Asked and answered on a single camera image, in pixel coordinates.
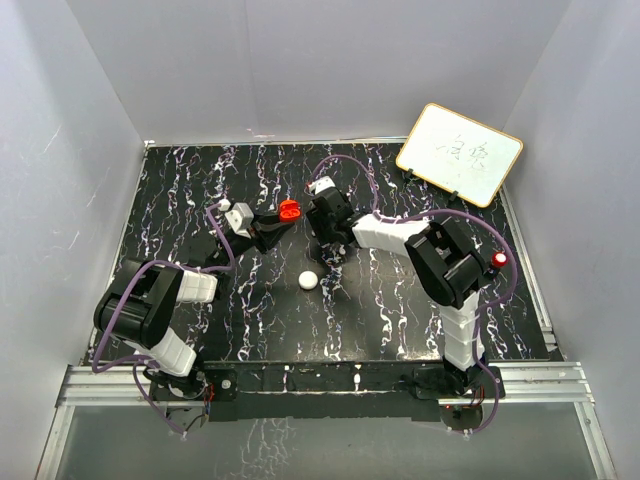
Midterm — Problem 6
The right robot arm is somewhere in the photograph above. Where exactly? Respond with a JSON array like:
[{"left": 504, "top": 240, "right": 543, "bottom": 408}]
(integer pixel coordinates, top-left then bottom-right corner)
[{"left": 306, "top": 187, "right": 490, "bottom": 397}]

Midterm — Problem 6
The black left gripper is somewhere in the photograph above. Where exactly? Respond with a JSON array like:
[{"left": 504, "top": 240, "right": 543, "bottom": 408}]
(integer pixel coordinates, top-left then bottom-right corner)
[{"left": 214, "top": 208, "right": 294, "bottom": 271}]

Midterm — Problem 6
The aluminium frame rail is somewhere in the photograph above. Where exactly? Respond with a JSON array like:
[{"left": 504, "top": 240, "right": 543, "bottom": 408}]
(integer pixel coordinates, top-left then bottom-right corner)
[{"left": 37, "top": 360, "right": 616, "bottom": 479}]

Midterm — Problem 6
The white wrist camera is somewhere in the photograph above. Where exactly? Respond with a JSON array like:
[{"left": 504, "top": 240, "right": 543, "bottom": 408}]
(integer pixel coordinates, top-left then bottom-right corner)
[
  {"left": 307, "top": 176, "right": 336, "bottom": 196},
  {"left": 218, "top": 199, "right": 254, "bottom": 238}
]

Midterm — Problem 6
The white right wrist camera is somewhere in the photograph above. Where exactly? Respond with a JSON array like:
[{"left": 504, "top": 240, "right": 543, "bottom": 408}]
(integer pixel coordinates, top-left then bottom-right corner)
[{"left": 307, "top": 176, "right": 336, "bottom": 196}]

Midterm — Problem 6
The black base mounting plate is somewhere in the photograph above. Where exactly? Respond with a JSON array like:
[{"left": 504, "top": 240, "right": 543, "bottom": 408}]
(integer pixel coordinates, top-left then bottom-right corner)
[{"left": 143, "top": 361, "right": 505, "bottom": 428}]

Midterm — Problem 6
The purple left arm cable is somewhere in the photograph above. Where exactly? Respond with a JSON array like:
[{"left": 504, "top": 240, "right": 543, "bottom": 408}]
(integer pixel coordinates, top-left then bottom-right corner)
[{"left": 92, "top": 202, "right": 241, "bottom": 441}]

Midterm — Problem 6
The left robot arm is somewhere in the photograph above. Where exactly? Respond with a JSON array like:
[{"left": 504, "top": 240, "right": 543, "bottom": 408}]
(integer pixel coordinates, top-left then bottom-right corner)
[{"left": 94, "top": 200, "right": 302, "bottom": 399}]

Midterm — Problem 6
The white round charging case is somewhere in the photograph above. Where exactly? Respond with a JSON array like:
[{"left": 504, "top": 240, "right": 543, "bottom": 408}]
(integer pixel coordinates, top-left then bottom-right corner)
[{"left": 298, "top": 271, "right": 319, "bottom": 291}]

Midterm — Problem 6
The yellow framed whiteboard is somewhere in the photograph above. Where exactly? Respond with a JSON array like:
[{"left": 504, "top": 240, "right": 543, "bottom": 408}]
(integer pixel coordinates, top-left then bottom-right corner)
[{"left": 396, "top": 103, "right": 524, "bottom": 208}]

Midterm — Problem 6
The orange charging case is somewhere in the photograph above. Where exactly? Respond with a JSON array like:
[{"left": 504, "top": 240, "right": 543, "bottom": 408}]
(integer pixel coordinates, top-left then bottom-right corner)
[{"left": 278, "top": 199, "right": 302, "bottom": 223}]

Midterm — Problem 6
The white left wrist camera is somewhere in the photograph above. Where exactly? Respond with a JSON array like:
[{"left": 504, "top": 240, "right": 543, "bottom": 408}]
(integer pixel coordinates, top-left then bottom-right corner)
[{"left": 218, "top": 199, "right": 254, "bottom": 238}]

